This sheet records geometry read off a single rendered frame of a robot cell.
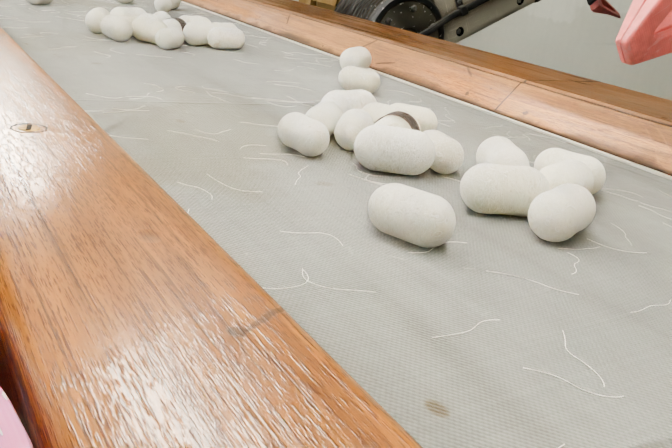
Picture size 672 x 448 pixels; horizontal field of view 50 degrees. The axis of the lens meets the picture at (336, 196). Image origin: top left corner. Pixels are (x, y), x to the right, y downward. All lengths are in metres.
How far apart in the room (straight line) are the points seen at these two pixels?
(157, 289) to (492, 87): 0.42
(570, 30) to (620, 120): 2.40
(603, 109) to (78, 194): 0.36
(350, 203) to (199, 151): 0.08
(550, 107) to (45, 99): 0.33
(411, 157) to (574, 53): 2.54
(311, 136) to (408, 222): 0.10
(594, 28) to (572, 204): 2.55
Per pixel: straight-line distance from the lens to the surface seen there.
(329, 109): 0.38
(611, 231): 0.32
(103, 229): 0.18
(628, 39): 0.36
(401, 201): 0.25
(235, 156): 0.34
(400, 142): 0.33
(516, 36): 3.03
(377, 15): 1.01
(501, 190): 0.30
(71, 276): 0.16
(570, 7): 2.89
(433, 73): 0.60
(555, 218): 0.28
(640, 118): 0.48
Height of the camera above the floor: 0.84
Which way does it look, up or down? 19 degrees down
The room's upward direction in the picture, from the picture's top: 8 degrees clockwise
